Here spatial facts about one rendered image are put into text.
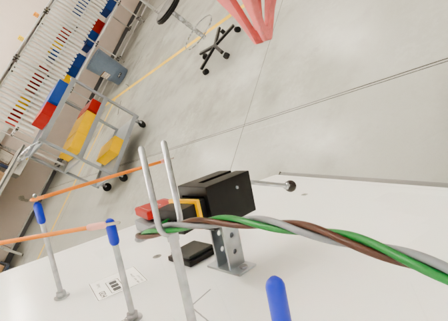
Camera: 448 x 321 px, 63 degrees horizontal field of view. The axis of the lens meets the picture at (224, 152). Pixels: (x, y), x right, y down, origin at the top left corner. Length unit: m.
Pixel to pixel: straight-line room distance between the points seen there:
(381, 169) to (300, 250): 1.38
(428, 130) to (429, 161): 0.15
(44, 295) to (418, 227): 0.39
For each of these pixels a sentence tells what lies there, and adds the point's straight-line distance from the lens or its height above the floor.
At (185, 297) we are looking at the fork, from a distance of 0.25.
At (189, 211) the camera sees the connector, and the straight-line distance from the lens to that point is 0.31.
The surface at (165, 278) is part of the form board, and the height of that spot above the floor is 1.13.
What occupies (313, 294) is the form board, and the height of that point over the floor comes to 1.09.
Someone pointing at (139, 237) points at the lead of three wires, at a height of 1.22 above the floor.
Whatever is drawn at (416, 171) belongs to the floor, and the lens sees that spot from 1.66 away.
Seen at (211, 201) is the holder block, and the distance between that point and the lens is 0.32.
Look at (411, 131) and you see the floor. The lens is 1.77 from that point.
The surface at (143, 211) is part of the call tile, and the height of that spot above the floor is 1.12.
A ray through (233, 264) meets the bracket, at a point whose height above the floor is 1.10.
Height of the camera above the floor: 1.32
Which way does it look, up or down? 29 degrees down
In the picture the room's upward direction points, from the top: 59 degrees counter-clockwise
